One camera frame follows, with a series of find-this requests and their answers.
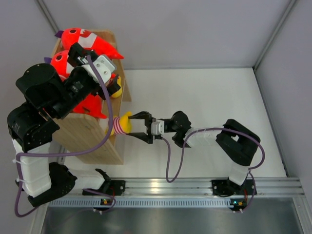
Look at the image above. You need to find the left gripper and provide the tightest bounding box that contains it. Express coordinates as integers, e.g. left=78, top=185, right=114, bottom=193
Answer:
left=49, top=44, right=117, bottom=121

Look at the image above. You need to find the yellow bear plush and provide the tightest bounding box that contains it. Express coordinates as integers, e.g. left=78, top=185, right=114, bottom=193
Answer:
left=107, top=75, right=122, bottom=98
left=98, top=112, right=132, bottom=136

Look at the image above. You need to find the red shark plush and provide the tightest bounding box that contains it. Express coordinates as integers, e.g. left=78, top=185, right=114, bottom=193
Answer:
left=44, top=50, right=74, bottom=81
left=55, top=28, right=124, bottom=59
left=73, top=95, right=107, bottom=119

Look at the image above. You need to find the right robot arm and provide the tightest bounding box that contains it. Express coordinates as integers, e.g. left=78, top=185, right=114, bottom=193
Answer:
left=129, top=111, right=264, bottom=197

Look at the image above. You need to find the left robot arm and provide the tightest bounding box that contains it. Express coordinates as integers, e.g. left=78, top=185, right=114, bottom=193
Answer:
left=7, top=43, right=116, bottom=208

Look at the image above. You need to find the wooden shelf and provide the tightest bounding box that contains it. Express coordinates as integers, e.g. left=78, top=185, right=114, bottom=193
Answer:
left=48, top=29, right=132, bottom=165

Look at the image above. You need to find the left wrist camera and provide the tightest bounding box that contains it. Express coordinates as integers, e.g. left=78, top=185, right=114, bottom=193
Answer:
left=82, top=55, right=117, bottom=84

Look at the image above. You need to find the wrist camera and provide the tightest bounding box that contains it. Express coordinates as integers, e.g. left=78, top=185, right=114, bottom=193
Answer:
left=82, top=55, right=117, bottom=84
left=151, top=119, right=165, bottom=136

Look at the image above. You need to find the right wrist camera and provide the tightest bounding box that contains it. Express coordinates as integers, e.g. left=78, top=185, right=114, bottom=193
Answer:
left=151, top=119, right=165, bottom=136

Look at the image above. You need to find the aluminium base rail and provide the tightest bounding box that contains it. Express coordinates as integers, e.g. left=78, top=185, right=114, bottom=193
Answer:
left=120, top=177, right=305, bottom=196

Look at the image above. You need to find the left aluminium corner post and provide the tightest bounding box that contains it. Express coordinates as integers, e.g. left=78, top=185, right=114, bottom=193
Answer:
left=35, top=0, right=59, bottom=35

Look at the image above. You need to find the aluminium corner post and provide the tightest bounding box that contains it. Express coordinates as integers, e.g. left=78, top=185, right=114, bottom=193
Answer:
left=253, top=0, right=299, bottom=73
left=35, top=0, right=59, bottom=35

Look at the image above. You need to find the grey slotted cable duct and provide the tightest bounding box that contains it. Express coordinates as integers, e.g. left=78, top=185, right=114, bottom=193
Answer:
left=49, top=197, right=234, bottom=208

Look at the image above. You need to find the right aluminium corner post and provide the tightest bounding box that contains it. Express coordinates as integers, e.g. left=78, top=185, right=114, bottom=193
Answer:
left=253, top=0, right=299, bottom=73

